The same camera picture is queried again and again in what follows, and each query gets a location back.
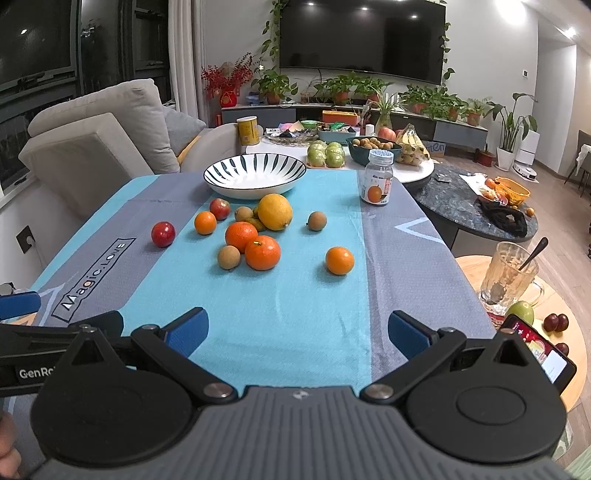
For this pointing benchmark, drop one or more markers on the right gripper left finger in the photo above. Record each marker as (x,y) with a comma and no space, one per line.
(166,351)

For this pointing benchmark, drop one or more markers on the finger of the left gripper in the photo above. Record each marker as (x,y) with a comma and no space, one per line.
(19,304)

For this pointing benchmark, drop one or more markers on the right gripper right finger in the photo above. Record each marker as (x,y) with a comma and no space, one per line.
(427,351)

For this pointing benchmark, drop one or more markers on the red plum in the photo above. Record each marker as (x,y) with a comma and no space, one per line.
(220,209)
(162,234)

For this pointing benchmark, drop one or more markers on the orange fruit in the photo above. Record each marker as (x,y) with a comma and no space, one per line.
(339,260)

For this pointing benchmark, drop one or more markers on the small orange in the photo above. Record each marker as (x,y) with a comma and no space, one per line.
(204,223)

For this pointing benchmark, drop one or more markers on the large orange mandarin front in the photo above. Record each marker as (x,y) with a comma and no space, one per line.
(262,253)

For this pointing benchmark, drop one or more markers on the yellow lemon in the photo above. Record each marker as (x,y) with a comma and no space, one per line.
(275,212)

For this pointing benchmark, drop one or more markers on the small green kumquat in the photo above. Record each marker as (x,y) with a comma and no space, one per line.
(256,223)

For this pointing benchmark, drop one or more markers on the person's left hand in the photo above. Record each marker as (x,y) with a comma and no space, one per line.
(10,458)

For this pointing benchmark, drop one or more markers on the green apple side table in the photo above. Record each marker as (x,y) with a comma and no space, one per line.
(523,310)

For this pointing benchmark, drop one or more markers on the glass mug with spoon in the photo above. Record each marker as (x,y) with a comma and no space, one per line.
(512,270)

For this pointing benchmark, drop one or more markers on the smartphone on side table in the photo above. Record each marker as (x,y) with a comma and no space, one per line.
(559,369)

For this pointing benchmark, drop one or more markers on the blue grey tablecloth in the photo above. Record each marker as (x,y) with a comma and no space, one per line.
(296,324)

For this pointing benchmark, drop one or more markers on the dark marble round table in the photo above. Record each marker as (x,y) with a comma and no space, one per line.
(452,207)

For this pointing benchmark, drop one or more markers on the black cloth on marble table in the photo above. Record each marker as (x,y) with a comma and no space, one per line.
(508,219)

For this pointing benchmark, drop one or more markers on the beige sofa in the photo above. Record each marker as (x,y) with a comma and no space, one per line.
(87,161)

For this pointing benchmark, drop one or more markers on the vitamin jar white lid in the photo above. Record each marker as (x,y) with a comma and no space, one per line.
(377,179)

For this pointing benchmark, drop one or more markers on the yellow bowl of oranges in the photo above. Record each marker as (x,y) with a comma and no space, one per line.
(505,188)

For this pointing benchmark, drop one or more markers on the striped white ceramic bowl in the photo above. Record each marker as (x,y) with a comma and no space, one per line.
(252,176)

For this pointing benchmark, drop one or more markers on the banana bunch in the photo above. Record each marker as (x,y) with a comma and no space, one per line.
(413,151)

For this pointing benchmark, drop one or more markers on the robot vacuum dock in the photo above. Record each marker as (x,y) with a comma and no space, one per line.
(524,158)

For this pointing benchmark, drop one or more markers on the teal bowl of longans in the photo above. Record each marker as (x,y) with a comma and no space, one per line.
(360,147)

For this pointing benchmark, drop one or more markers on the grey throw pillow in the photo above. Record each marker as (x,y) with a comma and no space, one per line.
(181,128)

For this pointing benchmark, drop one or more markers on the red apple on table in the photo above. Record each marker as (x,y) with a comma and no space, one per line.
(387,134)

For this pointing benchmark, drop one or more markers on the tray of green apples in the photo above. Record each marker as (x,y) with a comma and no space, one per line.
(321,154)

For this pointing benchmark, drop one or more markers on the yellow tin can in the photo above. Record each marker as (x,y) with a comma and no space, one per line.
(248,130)

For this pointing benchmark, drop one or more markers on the teal snack basket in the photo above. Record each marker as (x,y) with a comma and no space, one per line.
(341,137)

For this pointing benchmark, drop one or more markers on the beige back cushion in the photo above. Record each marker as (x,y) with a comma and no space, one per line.
(137,108)

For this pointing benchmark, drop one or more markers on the glass snack plate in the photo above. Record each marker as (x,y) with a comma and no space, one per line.
(302,138)

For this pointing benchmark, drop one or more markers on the glass vase with plant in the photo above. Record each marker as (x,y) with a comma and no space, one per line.
(386,103)

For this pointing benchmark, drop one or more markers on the wall power socket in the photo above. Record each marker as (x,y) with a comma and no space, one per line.
(25,239)

